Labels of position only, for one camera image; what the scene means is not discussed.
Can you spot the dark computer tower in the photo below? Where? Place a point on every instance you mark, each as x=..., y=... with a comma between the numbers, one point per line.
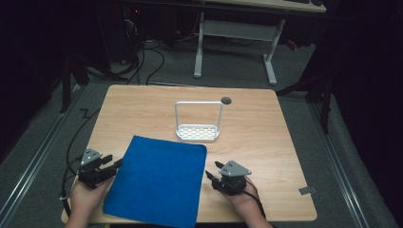
x=122, y=31

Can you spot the person's right hand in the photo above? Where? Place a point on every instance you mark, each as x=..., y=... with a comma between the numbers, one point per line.
x=242, y=200

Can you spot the white towel rack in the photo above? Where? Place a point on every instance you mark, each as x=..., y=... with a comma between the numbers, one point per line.
x=197, y=126

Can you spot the blue cloth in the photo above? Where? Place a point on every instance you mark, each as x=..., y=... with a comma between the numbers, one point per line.
x=157, y=181

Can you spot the grey tape piece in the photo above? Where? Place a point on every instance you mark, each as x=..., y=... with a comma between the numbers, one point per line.
x=307, y=190

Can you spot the person's left hand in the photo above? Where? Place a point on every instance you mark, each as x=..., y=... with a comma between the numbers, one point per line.
x=86, y=195

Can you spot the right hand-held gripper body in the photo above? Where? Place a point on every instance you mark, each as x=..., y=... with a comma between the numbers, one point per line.
x=234, y=178

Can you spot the white-legged desk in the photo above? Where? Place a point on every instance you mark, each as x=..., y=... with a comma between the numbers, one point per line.
x=240, y=31

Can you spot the black metal stand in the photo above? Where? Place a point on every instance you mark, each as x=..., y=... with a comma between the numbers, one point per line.
x=316, y=91
x=68, y=82

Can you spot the aluminium floor rail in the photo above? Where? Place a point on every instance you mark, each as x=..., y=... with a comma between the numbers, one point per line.
x=33, y=161
x=340, y=167

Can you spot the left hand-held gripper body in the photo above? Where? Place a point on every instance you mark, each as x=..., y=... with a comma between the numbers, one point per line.
x=90, y=167

